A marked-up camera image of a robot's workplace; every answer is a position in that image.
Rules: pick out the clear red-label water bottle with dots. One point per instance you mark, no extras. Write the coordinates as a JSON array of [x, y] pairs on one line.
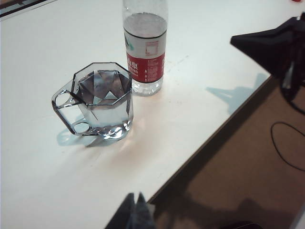
[[145, 64]]

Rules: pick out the red bottle cap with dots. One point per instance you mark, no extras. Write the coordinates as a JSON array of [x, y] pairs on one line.
[[296, 1]]

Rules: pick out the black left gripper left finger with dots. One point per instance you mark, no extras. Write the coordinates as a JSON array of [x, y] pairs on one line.
[[126, 214]]

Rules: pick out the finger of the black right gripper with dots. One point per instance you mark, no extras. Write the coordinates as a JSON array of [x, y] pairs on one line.
[[269, 47]]

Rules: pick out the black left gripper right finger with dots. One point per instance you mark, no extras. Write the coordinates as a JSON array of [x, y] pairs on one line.
[[145, 214]]

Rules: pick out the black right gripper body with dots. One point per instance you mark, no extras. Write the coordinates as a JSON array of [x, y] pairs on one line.
[[300, 43]]

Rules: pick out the transparent grey faceted mug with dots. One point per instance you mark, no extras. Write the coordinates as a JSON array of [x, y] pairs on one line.
[[107, 114]]

